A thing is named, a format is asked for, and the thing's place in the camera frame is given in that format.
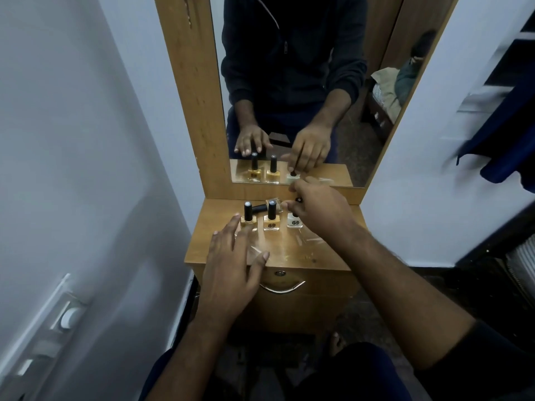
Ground person's left hand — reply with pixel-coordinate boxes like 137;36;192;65
197;213;271;327

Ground person's right hand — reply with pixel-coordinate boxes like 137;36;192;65
281;175;359;248

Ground person's right forearm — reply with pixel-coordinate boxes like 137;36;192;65
330;223;477;371

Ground person's left forearm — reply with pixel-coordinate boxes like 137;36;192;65
145;314;235;401

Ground yellow nail polish bottle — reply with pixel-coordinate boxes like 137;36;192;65
263;200;281;232
240;201;258;232

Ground clear nail polish bottle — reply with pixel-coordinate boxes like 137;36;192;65
252;198;284;214

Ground clear plastic wrapper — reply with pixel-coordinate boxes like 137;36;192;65
237;228;327;265

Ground mirror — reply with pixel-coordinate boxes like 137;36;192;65
209;0;454;189

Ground person's foot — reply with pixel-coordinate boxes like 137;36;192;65
325;332;347;358

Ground wooden dressing table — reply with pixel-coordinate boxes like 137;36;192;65
153;0;461;335

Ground dark blue trousers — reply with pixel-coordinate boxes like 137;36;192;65
139;341;415;401

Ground dark blue hanging cloth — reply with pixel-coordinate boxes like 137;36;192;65
456;64;535;185

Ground white ribbed object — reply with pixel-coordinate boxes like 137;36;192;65
505;234;535;298

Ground black jacket sleeve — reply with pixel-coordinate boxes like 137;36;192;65
413;321;535;401

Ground silver drawer handle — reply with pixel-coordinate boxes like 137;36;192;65
259;280;307;295

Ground white wall switch panel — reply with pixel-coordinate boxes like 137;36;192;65
0;273;91;401

